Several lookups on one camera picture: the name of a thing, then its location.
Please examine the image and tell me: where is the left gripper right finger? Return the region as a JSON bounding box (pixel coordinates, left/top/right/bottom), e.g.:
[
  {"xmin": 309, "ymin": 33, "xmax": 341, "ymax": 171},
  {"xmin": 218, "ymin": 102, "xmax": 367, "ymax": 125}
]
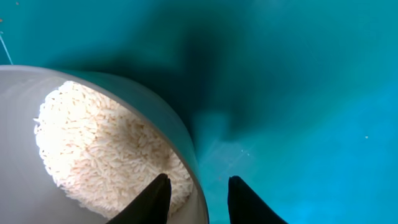
[{"xmin": 228, "ymin": 176, "xmax": 287, "ymax": 224}]

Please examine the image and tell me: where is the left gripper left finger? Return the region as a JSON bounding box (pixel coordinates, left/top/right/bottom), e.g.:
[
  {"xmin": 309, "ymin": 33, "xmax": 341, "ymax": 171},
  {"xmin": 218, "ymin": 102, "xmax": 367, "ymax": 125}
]
[{"xmin": 107, "ymin": 173, "xmax": 172, "ymax": 224}]

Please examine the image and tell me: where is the grey bowl with grains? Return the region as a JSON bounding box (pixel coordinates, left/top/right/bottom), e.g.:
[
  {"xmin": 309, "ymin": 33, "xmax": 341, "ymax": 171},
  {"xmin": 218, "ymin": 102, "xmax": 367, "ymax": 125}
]
[{"xmin": 1, "ymin": 65, "xmax": 209, "ymax": 223}]

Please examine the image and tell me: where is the teal serving tray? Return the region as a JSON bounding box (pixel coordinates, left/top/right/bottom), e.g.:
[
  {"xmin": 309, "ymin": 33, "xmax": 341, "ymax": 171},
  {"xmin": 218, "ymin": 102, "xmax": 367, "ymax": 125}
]
[{"xmin": 1, "ymin": 0, "xmax": 397, "ymax": 223}]

